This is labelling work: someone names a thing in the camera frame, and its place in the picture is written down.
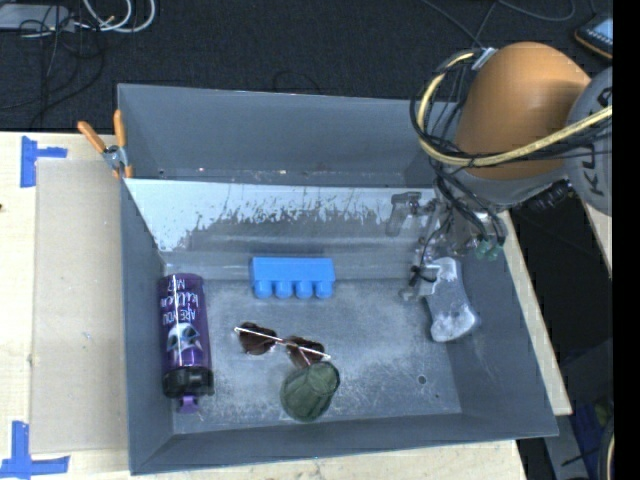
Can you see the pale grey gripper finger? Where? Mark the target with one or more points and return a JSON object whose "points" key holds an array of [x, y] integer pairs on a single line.
{"points": [[430, 240], [397, 215]]}

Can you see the blue studded block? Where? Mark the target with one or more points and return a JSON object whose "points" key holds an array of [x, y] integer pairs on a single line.
{"points": [[292, 270]]}

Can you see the grey metal bin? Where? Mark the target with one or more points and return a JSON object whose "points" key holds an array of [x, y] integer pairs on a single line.
{"points": [[380, 403]]}

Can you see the brown-lensed sunglasses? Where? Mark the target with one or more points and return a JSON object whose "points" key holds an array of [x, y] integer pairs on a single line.
{"points": [[257, 340]]}

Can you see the green glass cup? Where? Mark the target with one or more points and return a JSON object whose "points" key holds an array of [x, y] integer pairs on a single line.
{"points": [[309, 392]]}

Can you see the purple spray bottle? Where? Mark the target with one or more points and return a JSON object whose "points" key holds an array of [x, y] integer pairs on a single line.
{"points": [[184, 333]]}

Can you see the pale cardboard board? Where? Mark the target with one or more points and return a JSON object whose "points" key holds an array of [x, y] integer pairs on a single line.
{"points": [[75, 308]]}

